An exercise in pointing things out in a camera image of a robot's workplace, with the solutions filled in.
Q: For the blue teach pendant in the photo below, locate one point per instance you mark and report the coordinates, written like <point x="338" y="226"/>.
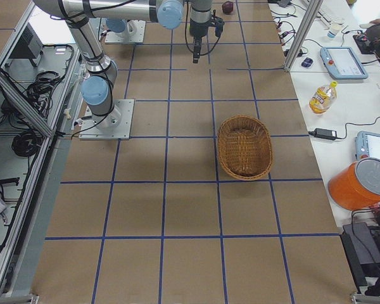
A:
<point x="342" y="63"/>
<point x="367" y="144"/>

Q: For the orange bucket grey lid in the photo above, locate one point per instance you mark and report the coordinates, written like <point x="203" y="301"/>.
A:
<point x="357" y="186"/>

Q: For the black power adapter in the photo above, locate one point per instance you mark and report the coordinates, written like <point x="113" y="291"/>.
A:
<point x="323" y="134"/>

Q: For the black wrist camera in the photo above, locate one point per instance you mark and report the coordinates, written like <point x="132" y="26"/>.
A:
<point x="219" y="26"/>

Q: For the orange juice bottle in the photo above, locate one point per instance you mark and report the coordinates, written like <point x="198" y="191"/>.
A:
<point x="323" y="98"/>

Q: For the blue teach pendant near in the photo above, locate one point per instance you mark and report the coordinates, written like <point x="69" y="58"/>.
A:
<point x="367" y="144"/>

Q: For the aluminium frame post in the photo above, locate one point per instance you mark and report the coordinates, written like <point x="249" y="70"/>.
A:
<point x="302" y="32"/>

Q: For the dark red apple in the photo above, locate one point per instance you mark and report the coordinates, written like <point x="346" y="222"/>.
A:
<point x="227" y="7"/>

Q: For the grey control box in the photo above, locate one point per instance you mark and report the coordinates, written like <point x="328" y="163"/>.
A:
<point x="28" y="47"/>

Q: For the blue teach pendant far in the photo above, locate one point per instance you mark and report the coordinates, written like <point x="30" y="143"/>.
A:
<point x="342" y="63"/>

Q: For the brown wicker basket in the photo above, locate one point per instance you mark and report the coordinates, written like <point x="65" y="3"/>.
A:
<point x="244" y="148"/>

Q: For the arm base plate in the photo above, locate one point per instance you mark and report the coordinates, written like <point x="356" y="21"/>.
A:
<point x="116" y="125"/>
<point x="125" y="38"/>

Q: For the white paper cup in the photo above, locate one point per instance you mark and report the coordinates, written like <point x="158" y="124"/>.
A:
<point x="333" y="30"/>

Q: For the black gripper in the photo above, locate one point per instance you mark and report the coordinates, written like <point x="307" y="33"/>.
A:
<point x="197" y="30"/>

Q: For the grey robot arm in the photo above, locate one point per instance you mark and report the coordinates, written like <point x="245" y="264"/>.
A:
<point x="120" y="26"/>
<point x="200" y="17"/>

